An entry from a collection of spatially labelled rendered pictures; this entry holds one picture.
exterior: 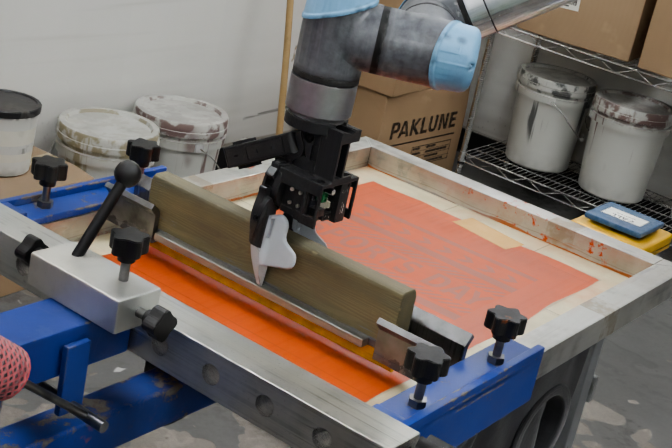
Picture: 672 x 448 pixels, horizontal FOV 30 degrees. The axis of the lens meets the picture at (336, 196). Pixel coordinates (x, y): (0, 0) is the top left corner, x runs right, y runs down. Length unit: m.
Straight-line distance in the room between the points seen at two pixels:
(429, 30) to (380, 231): 0.53
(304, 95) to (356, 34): 0.09
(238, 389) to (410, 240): 0.66
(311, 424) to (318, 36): 0.43
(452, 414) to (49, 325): 0.41
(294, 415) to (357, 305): 0.27
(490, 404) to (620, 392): 2.43
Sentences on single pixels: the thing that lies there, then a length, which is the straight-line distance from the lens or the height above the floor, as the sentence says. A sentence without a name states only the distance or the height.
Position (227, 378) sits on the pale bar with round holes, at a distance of 1.20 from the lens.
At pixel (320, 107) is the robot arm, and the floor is 1.23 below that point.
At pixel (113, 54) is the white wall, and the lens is 4.12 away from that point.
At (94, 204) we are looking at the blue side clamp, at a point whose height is 1.00.
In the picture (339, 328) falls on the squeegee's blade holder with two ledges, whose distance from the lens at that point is 1.40.
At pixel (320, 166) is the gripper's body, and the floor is 1.16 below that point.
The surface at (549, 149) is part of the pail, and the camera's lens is 5.01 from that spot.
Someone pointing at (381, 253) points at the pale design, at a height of 0.96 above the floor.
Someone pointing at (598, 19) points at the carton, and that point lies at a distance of 4.77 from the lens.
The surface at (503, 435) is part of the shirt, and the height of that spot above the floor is 0.78.
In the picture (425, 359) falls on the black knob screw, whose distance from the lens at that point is 1.23.
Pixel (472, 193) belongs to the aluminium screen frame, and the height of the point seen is 0.98.
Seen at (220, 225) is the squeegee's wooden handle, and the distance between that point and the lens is 1.50.
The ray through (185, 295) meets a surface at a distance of 1.50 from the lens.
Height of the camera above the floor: 1.60
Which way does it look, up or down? 20 degrees down
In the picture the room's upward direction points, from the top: 12 degrees clockwise
